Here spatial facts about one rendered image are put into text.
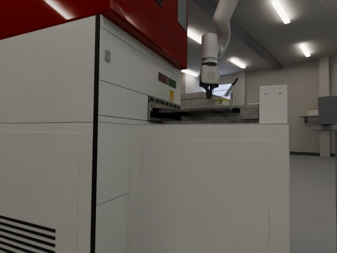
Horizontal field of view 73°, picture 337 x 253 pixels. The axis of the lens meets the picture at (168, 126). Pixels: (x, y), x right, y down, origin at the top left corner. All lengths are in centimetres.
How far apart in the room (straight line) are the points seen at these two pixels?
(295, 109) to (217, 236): 1011
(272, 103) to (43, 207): 98
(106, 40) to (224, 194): 72
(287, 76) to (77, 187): 1066
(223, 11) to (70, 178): 103
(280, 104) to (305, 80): 1009
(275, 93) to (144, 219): 72
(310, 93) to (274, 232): 1011
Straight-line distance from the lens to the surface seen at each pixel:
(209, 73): 123
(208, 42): 127
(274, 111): 92
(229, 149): 86
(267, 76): 1140
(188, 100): 541
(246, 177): 87
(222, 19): 129
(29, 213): 119
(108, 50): 96
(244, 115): 110
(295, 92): 1098
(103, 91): 90
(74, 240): 102
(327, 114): 99
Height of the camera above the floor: 78
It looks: 2 degrees up
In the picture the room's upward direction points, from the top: 1 degrees clockwise
